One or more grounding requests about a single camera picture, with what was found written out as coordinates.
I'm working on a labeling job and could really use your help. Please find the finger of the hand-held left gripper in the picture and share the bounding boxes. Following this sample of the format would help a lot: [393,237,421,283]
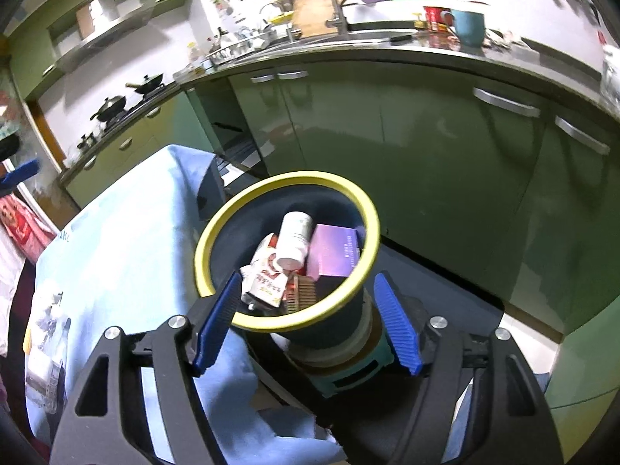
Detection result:
[0,159,40,192]

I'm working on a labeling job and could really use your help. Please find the small steel faucet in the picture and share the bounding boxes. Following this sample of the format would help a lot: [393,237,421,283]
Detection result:
[259,2,296,42]

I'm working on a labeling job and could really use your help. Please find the dark bin with yellow rim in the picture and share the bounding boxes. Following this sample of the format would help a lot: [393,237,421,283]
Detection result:
[194,172,381,350]

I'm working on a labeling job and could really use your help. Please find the black wok with wooden handle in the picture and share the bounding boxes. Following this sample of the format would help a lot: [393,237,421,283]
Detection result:
[127,72,165,96]

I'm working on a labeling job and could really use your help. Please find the green base cabinets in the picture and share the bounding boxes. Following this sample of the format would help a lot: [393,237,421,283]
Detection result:
[58,58,620,408]

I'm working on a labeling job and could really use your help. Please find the black gas stove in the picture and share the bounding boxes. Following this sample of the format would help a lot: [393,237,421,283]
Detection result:
[94,84,177,129]

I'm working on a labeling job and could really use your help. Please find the white dish rack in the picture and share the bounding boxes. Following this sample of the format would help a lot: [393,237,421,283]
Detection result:
[208,31,277,66]

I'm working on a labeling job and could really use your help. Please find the black wok with lid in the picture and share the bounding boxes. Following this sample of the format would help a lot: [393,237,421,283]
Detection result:
[91,96,127,123]

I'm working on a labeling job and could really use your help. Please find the steel range hood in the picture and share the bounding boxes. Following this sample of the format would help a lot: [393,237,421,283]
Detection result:
[53,0,156,71]

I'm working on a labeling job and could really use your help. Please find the wooden cutting board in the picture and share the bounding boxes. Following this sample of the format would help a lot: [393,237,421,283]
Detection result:
[292,0,350,37]

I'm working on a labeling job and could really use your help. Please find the white paper towel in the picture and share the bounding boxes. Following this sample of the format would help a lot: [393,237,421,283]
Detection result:
[239,262,260,301]

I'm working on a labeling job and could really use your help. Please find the pinkish purple cardboard box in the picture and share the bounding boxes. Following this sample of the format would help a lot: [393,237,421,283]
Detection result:
[306,224,363,279]

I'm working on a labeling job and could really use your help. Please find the white plastic bottle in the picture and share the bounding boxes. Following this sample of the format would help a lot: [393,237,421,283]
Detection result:
[275,210,315,270]

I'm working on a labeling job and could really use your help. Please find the blue printed tablecloth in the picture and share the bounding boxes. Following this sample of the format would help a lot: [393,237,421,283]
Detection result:
[24,144,350,465]

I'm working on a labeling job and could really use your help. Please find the white hanging cloth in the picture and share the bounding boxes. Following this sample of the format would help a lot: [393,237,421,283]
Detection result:
[0,232,30,350]

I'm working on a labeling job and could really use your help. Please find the green upper cabinets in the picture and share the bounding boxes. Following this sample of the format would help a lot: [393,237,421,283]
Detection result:
[7,0,195,100]

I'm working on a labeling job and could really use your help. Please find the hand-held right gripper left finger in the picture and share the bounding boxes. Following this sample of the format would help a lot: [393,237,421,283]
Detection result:
[48,271,243,465]

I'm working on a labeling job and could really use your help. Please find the red checkered apron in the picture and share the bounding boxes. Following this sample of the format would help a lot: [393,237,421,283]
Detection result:
[0,194,56,260]

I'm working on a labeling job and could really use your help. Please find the blue cup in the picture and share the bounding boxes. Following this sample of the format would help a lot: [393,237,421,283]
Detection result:
[440,10,486,48]

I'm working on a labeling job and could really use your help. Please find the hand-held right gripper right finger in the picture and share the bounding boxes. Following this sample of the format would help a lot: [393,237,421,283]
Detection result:
[373,272,565,465]

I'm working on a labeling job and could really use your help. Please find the clear plastic bottle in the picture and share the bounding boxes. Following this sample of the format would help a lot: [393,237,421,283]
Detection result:
[24,317,73,412]

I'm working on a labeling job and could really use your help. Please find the brown cardboard box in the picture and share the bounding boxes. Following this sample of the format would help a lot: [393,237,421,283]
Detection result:
[283,274,318,311]

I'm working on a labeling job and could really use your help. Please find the red cup on counter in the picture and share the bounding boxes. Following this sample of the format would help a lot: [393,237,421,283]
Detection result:
[423,6,453,34]

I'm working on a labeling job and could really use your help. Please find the red white printed carton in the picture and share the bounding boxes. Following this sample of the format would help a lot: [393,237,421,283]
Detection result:
[245,235,291,308]

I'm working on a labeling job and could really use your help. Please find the clear glass jar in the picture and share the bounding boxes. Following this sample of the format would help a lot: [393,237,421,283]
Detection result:
[601,43,620,107]

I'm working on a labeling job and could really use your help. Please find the steel sink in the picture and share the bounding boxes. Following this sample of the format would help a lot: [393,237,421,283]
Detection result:
[346,29,422,42]

